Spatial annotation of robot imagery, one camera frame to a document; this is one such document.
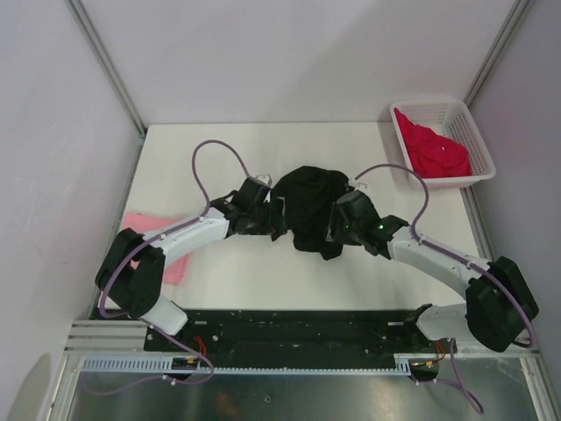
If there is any black t shirt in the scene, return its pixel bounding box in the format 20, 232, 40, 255
273, 166, 350, 260

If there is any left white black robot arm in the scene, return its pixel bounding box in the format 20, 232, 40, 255
96, 177, 287, 351

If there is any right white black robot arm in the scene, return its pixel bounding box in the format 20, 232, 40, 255
326, 189, 539, 353

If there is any pink folded t shirt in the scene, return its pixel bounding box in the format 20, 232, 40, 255
121, 213, 189, 286

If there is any red crumpled t shirt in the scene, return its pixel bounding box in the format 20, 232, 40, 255
394, 109, 472, 178

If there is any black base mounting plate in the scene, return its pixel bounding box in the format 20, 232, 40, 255
89, 308, 457, 370

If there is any white plastic basket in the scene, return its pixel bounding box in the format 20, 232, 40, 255
390, 98, 496, 189

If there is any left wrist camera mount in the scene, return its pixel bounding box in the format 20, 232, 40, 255
256, 175, 273, 186

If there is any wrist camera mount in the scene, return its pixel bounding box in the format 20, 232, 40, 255
349, 180, 368, 193
256, 175, 273, 186

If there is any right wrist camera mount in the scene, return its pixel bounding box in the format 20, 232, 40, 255
349, 180, 368, 193

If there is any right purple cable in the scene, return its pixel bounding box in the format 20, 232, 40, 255
354, 164, 539, 416

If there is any left aluminium frame post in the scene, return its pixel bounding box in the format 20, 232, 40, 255
65, 0, 147, 138

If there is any aluminium frame post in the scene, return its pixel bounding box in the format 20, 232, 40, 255
65, 0, 147, 138
464, 0, 536, 108

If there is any grey slotted cable duct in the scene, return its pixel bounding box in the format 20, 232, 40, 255
81, 353, 439, 377

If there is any right aluminium frame post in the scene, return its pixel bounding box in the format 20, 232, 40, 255
464, 0, 536, 108

